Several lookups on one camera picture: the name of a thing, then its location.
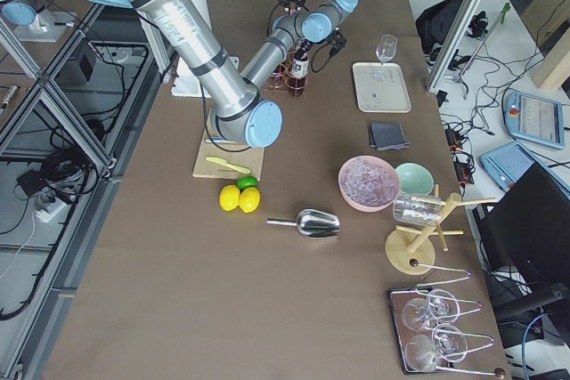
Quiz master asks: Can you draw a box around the green bowl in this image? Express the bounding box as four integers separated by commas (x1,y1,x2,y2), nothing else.
395,163,435,195

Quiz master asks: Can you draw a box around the steel muddler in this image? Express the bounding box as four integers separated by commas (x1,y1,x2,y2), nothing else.
204,137,239,144

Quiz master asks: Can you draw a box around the dark grey folded cloth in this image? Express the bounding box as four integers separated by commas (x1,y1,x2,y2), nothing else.
369,122,410,151

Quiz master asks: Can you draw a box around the clear wine glass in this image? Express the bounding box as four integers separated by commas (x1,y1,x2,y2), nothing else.
371,34,398,82

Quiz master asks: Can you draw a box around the black tray with glasses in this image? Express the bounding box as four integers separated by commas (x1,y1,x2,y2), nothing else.
385,285,509,376

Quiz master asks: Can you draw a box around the upside wine glass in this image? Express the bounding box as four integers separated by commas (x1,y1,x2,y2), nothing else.
402,288,482,331
403,324,494,376

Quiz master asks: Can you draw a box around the black monitor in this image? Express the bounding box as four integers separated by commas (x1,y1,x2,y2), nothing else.
474,164,569,287

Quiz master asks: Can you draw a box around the blue teach pendant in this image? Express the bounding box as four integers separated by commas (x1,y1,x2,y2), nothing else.
479,141,544,191
504,91,566,150

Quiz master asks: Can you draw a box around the green lime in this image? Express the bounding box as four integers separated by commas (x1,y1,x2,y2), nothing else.
236,175,258,190

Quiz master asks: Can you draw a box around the white pillar mount base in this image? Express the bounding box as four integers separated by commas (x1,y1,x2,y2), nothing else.
171,0,240,100

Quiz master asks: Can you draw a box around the tea bottle white cap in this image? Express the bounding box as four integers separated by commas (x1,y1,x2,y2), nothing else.
287,54,309,97

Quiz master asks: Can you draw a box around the aluminium frame post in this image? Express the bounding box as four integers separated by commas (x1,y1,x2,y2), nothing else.
426,0,481,95

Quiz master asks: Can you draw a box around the cream serving tray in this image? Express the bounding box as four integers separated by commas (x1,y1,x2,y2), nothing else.
352,62,411,113

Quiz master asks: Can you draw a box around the yellow plastic knife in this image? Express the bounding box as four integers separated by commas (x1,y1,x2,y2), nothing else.
206,156,251,175

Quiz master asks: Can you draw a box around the wooden cutting board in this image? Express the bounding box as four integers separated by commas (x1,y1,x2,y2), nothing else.
192,128,265,180

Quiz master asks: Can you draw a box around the metal ice scoop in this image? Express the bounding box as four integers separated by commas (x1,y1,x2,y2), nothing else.
266,208,341,239

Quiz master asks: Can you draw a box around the yellow lemon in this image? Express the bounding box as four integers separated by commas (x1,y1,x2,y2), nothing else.
239,187,261,214
218,184,240,212

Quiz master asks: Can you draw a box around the clear textured glass cup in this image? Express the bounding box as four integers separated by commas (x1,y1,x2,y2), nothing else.
392,192,444,226

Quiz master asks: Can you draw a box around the wooden glass tree stand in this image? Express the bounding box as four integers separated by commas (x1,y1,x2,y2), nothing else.
385,193,496,276

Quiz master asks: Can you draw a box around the pink bowl with ice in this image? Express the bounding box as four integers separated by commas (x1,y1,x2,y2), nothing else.
338,156,401,213

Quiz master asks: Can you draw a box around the copper wire bottle basket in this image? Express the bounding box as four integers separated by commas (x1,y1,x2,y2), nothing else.
266,5,313,97

